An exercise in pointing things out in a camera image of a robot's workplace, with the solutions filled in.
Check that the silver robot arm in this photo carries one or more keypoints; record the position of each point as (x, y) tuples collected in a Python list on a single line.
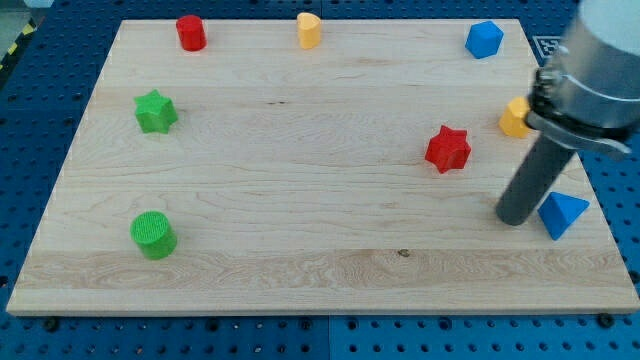
[(586, 96)]

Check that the red star block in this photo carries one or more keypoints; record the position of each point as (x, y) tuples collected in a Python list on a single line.
[(448, 150)]

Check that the green star block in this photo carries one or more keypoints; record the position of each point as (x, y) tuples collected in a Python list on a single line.
[(155, 113)]

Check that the wooden board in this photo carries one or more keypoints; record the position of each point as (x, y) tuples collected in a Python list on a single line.
[(296, 184)]

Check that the yellow heart block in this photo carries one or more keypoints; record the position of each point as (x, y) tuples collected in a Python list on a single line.
[(309, 30)]

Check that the green cylinder block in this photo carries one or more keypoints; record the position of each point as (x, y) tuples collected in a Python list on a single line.
[(152, 232)]

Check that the red cylinder block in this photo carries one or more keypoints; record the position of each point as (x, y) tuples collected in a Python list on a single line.
[(191, 33)]

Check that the yellow pentagon block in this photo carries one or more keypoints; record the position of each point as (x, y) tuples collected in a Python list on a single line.
[(513, 120)]

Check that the blue hexagon block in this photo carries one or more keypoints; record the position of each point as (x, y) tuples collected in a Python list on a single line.
[(484, 39)]

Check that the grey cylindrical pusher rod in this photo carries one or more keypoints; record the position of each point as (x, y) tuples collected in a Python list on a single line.
[(537, 173)]

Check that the blue triangle block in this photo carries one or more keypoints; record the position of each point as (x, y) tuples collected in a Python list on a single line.
[(559, 211)]

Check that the fiducial marker tag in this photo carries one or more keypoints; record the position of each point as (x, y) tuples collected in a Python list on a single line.
[(544, 46)]

